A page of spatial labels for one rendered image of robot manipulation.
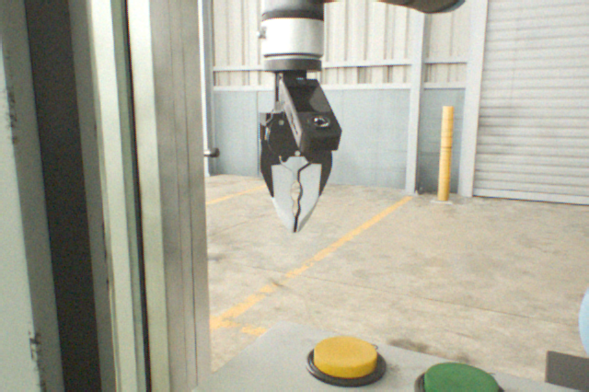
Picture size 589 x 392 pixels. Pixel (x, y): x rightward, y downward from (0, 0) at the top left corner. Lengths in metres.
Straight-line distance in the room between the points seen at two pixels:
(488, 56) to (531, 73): 0.46
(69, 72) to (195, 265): 0.16
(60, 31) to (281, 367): 0.22
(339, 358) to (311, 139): 0.26
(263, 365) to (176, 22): 0.22
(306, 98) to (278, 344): 0.31
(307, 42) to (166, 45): 0.31
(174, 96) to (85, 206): 0.11
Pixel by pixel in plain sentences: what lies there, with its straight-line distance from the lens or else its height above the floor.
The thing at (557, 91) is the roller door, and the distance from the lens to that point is 5.82.
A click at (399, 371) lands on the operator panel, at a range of 0.33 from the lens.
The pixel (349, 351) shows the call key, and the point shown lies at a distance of 0.33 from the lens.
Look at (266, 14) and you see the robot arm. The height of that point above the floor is 1.16.
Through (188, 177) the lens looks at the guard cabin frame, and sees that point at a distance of 0.32.
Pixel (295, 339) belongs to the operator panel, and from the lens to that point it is 0.36.
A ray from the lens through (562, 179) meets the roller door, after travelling 5.87.
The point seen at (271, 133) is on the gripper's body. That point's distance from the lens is 0.59.
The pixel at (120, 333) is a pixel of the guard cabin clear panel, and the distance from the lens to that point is 0.33.
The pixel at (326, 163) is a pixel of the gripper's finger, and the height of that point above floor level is 0.99.
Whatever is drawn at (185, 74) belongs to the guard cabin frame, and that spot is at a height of 1.08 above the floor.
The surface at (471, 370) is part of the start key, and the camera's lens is 0.33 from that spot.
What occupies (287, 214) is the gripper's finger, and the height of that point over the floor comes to 0.92.
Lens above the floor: 1.06
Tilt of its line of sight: 12 degrees down
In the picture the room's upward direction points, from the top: straight up
